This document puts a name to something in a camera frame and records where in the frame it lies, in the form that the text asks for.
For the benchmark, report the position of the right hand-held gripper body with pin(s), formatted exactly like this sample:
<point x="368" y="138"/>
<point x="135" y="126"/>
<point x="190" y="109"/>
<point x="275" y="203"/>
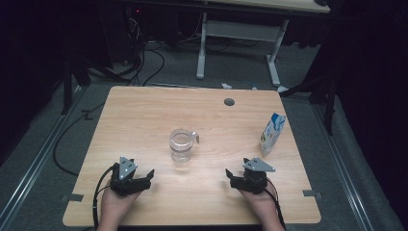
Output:
<point x="251" y="184"/>

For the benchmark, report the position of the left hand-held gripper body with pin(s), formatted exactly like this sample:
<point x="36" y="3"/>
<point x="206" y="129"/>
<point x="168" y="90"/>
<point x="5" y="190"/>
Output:
<point x="123" y="184"/>

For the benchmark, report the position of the white blue stand-up pouch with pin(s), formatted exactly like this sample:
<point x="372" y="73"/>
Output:
<point x="271" y="134"/>

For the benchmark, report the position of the person's left hand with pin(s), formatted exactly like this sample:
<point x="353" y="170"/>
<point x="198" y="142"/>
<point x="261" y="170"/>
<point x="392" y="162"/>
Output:
<point x="114" y="205"/>

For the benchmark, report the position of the person's right hand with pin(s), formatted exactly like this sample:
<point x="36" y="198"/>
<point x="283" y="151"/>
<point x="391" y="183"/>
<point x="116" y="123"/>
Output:
<point x="266" y="205"/>

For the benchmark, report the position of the grey tape strip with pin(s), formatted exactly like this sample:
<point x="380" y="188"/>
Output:
<point x="73" y="197"/>
<point x="311" y="193"/>

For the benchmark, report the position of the round grey table grommet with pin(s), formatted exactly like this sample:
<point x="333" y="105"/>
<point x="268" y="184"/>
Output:
<point x="229" y="102"/>

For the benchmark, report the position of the white plug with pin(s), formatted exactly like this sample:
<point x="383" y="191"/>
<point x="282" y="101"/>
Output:
<point x="226" y="86"/>

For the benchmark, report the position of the black metal stand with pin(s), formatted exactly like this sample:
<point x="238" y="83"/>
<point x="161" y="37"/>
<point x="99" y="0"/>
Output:
<point x="67" y="86"/>
<point x="330" y="106"/>

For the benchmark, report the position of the black computer tower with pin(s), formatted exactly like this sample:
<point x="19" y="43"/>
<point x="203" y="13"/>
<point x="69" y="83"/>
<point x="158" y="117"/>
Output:
<point x="133" y="35"/>

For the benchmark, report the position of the desk with grey metal legs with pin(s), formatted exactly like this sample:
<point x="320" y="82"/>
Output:
<point x="239" y="30"/>

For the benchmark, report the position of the dark curtain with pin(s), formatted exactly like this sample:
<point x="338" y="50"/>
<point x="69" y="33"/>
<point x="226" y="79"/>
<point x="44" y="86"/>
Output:
<point x="375" y="96"/>
<point x="29" y="64"/>

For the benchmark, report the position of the metal floor rail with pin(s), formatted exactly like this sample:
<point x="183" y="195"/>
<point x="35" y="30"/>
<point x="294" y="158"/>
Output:
<point x="38" y="162"/>
<point x="344" y="173"/>

